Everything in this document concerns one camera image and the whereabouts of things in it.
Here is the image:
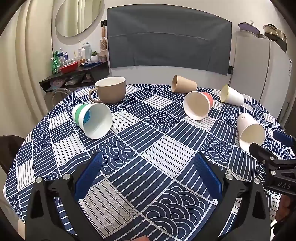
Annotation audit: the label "white paper cup green band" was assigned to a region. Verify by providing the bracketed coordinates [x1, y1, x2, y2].
[72, 103, 112, 140]

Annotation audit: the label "white paper cup pink marks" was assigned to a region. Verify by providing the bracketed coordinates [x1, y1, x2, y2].
[237, 113, 266, 152]

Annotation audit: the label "white paper cup yellow rim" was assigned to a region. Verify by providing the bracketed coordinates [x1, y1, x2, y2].
[220, 85, 244, 106]

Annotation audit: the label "white paper cup orange band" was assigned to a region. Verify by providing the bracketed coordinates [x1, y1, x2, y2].
[183, 91, 214, 121]

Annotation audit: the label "brown kraft paper cup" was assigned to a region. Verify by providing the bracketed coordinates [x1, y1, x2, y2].
[171, 75, 197, 94]

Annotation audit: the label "person's right hand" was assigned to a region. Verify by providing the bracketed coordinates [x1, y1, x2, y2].
[275, 194, 295, 222]

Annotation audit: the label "person's left hand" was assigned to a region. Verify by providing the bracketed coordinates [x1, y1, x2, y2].
[131, 235, 150, 241]

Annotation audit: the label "blue white patterned tablecloth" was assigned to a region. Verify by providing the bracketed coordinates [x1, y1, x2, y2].
[3, 84, 295, 240]

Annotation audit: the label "white refrigerator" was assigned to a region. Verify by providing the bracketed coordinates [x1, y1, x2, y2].
[230, 34, 292, 118]

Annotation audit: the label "dark brown chair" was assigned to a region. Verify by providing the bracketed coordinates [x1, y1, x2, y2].
[0, 135, 25, 174]

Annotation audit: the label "transparent acrylic chair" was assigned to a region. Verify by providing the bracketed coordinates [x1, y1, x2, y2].
[51, 87, 73, 108]

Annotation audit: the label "beige ceramic mug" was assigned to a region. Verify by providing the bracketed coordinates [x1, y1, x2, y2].
[88, 76, 126, 104]

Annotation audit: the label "metal pot on fridge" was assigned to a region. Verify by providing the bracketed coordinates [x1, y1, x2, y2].
[263, 24, 287, 53]

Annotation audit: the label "red bowl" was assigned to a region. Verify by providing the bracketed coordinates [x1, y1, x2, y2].
[60, 62, 78, 74]

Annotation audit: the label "green plastic bottle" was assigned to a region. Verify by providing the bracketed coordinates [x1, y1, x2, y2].
[51, 51, 60, 74]

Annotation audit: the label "small potted plant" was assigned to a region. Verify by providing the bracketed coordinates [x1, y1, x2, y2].
[91, 51, 99, 63]

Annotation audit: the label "purple bowl on fridge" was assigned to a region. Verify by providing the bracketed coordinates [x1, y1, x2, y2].
[238, 22, 260, 36]

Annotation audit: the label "white spray bottle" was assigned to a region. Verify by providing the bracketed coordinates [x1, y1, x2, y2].
[84, 41, 92, 60]

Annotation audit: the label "wooden hair brush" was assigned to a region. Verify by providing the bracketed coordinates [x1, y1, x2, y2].
[100, 26, 107, 52]

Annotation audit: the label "beige curtain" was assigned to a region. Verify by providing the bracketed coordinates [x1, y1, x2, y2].
[1, 1, 54, 138]

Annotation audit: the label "black wall shelf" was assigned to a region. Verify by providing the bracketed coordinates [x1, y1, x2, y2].
[39, 61, 109, 92]

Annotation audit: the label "dark grey wall cloth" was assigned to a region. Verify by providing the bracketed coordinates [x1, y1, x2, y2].
[107, 4, 232, 75]

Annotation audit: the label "oval wall mirror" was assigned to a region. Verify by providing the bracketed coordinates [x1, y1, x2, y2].
[55, 0, 104, 37]

